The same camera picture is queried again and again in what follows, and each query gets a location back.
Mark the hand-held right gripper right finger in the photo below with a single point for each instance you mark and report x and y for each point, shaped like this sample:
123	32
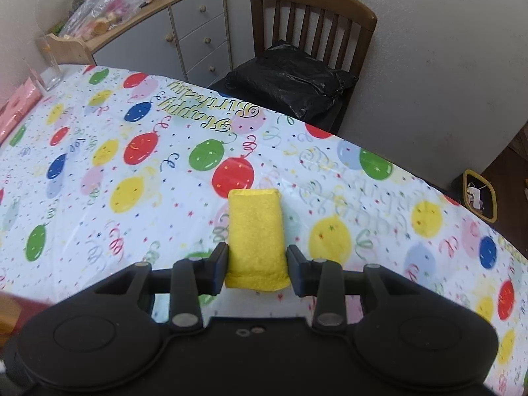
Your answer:
298	272

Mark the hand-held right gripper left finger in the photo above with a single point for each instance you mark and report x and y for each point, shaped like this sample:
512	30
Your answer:
218	268

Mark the yellow sponge cloth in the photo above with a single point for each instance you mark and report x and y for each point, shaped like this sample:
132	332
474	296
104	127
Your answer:
255	235

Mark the black plastic bag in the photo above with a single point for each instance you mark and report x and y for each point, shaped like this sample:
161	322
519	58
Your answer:
288	78

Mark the yellow rimmed trash bin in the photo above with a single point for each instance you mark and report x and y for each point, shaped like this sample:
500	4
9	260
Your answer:
491	198

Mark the grey and wood sideboard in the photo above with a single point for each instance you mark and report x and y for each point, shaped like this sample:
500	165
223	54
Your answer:
194	16

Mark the pink packet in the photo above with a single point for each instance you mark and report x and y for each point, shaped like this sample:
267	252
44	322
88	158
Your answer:
16	107

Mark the clear drinking glass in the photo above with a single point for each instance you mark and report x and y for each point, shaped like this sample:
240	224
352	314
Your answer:
45	70

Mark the brown wooden chair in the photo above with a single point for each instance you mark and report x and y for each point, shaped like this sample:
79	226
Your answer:
313	0

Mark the plastic bag of snacks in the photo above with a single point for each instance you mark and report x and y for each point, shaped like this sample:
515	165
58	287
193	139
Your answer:
107	12

